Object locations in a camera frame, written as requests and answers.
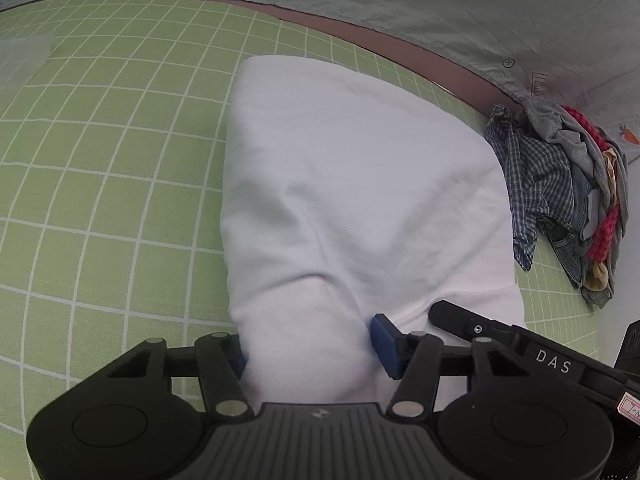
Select blue checked shirt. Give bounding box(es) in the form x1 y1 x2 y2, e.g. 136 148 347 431
485 104 575 272

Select blue denim jeans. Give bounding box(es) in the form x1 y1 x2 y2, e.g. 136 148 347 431
539 162 601 288

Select white trousers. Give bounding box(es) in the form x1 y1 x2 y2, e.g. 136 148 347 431
220 55 524 405

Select cream yellow garment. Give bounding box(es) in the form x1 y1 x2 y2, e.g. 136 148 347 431
584 148 620 292

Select green grid cutting mat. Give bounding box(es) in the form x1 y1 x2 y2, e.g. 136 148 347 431
0 0 614 480

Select grey green ribbed garment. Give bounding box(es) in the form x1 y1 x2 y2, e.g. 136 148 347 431
582 128 629 309

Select red checked garment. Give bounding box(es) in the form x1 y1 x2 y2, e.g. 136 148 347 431
563 105 614 241

